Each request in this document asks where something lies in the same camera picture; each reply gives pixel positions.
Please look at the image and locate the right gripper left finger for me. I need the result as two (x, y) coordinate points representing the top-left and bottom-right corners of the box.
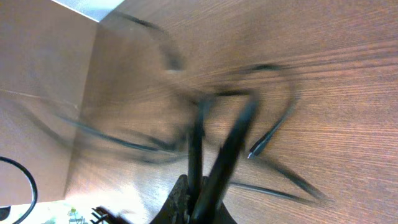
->
(150, 174), (190, 224)

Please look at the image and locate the right camera black cable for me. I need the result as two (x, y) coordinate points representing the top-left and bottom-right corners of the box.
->
(0, 156), (39, 224)

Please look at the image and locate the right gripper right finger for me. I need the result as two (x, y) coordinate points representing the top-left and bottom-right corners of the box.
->
(201, 175), (239, 224)

